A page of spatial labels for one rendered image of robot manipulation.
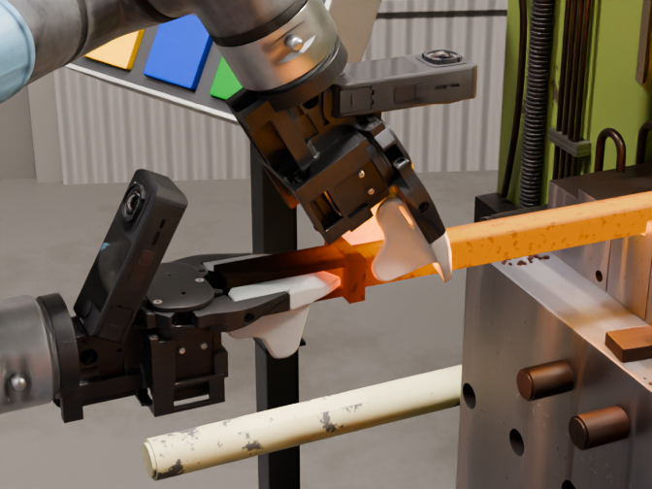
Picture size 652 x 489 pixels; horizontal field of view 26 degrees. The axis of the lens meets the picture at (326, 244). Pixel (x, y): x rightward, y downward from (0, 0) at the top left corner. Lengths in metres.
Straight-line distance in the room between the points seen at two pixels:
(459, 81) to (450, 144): 2.81
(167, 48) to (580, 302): 0.56
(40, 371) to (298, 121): 0.24
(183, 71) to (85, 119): 2.24
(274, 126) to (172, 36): 0.58
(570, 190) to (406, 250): 0.26
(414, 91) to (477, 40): 2.74
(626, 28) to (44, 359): 0.68
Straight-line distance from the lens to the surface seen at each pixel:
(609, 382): 1.12
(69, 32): 0.87
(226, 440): 1.51
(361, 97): 0.96
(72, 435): 2.71
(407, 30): 3.68
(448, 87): 0.99
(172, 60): 1.50
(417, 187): 0.97
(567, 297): 1.20
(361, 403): 1.56
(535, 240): 1.09
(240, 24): 0.90
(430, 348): 2.96
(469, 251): 1.06
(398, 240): 1.01
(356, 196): 0.98
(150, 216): 0.93
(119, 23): 0.93
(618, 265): 1.19
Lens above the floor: 1.46
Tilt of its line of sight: 25 degrees down
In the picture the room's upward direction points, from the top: straight up
